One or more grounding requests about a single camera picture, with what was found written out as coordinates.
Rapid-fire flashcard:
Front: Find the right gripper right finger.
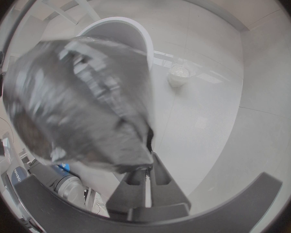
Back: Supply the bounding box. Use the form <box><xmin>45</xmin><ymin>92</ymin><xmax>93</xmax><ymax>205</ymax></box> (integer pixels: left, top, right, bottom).
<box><xmin>149</xmin><ymin>152</ymin><xmax>192</xmax><ymax>218</ymax></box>

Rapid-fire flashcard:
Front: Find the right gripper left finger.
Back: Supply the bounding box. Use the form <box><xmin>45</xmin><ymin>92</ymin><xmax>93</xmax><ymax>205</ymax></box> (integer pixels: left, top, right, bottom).
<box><xmin>106</xmin><ymin>169</ymin><xmax>148</xmax><ymax>220</ymax></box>

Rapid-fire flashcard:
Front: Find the black plastic bag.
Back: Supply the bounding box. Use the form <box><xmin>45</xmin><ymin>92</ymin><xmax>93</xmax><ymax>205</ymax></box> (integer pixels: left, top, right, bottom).
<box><xmin>2</xmin><ymin>39</ymin><xmax>156</xmax><ymax>175</ymax></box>

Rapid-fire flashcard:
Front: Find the white paper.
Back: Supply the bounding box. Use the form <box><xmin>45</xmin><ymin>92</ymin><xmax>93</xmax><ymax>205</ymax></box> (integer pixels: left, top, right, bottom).
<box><xmin>168</xmin><ymin>64</ymin><xmax>191</xmax><ymax>88</ymax></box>

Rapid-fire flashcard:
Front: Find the white trash bin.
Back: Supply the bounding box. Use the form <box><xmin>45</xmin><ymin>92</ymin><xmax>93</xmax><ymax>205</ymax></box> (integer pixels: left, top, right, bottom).
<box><xmin>76</xmin><ymin>17</ymin><xmax>154</xmax><ymax>73</ymax></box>

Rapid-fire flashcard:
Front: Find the grey padded white chair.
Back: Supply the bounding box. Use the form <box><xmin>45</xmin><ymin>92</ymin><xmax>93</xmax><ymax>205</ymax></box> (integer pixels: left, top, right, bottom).
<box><xmin>24</xmin><ymin>0</ymin><xmax>98</xmax><ymax>26</ymax></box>

